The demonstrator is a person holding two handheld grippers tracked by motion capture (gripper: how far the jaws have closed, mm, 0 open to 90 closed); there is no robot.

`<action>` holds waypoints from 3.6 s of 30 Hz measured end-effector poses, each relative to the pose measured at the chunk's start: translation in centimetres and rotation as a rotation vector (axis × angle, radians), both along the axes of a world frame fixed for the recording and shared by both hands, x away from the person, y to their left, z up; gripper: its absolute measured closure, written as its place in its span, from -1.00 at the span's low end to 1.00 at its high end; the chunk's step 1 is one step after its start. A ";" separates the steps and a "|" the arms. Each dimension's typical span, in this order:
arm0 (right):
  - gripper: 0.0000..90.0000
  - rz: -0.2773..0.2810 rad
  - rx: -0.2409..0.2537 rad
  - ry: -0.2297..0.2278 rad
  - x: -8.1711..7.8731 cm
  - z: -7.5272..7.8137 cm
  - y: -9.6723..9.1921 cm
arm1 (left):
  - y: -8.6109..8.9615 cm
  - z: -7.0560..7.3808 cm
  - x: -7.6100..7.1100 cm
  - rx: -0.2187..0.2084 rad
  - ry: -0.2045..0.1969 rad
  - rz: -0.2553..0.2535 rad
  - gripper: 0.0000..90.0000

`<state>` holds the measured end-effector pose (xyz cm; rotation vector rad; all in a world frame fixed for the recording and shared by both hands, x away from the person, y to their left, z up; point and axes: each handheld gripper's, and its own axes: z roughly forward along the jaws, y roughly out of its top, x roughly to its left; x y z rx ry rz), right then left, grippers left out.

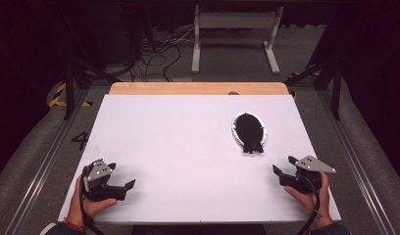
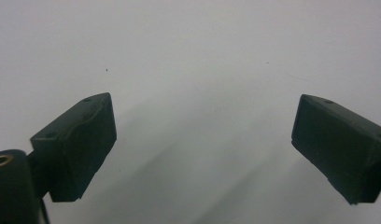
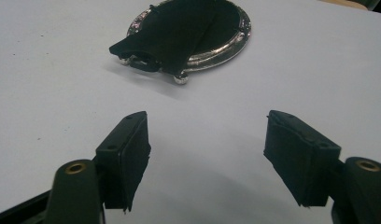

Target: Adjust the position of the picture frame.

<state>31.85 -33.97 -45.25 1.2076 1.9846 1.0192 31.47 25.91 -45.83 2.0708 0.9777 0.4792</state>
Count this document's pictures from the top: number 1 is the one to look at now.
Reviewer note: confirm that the black tripod stand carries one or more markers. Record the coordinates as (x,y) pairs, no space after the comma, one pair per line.
(336,94)
(69,84)

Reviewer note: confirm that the person's left hand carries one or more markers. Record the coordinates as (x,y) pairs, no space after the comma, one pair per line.
(77,209)

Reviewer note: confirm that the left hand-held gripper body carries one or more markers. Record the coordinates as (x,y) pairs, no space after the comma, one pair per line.
(97,172)

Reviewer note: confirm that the aluminium floor rail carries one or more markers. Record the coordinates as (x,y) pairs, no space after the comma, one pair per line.
(351,153)
(41,169)

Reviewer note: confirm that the white metal stand frame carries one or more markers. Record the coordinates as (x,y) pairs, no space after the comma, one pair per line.
(196,49)

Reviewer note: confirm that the person's right hand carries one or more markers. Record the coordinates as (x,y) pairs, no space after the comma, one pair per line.
(323,204)

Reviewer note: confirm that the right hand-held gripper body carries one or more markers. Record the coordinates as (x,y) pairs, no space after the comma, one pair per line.
(310,164)

